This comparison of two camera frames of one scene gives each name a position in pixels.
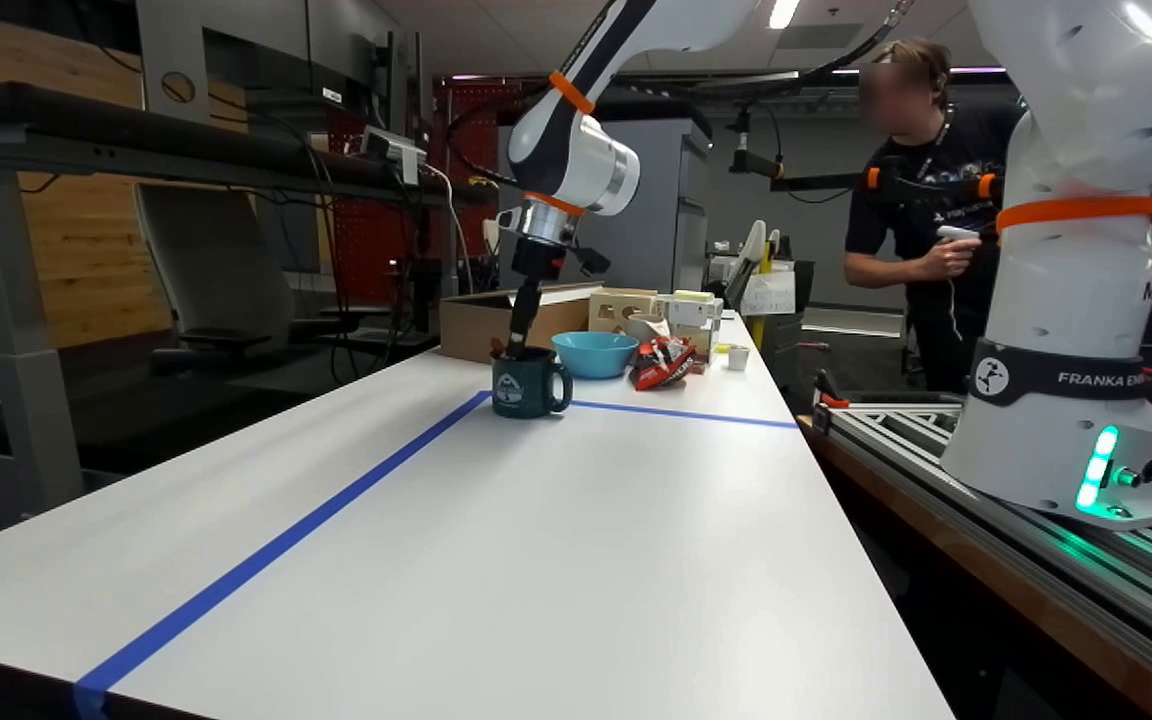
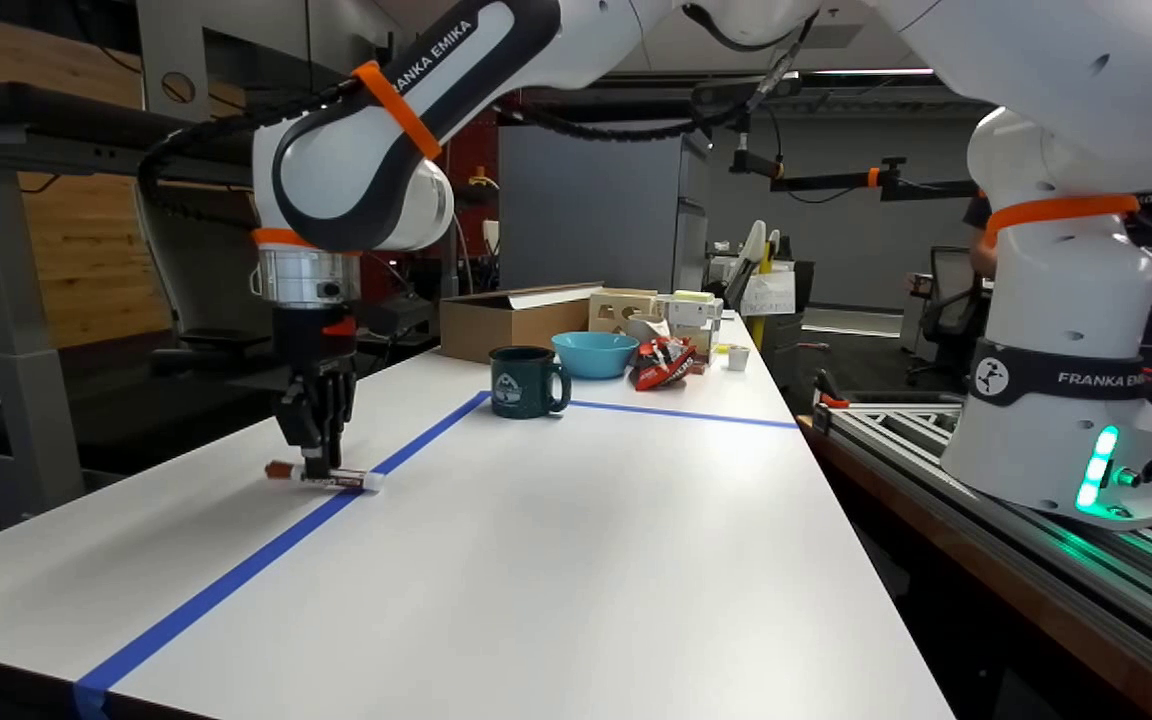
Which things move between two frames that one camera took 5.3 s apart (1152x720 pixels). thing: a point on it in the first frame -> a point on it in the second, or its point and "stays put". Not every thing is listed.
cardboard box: x=483 y=320 stays put
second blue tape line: x=680 y=415 stays put
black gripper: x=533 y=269 -> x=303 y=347
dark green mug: x=528 y=382 stays put
